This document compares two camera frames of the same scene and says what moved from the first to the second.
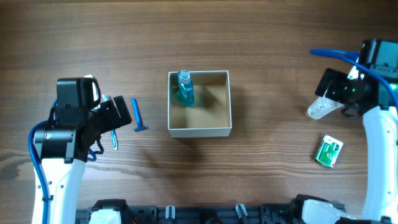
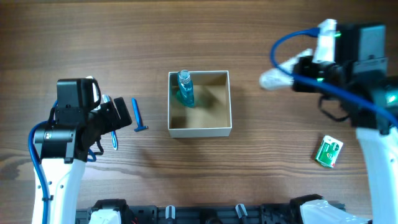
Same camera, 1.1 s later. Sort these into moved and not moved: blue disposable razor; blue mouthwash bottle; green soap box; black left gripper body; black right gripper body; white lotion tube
Moved: black right gripper body; white lotion tube
Not moved: black left gripper body; blue disposable razor; blue mouthwash bottle; green soap box
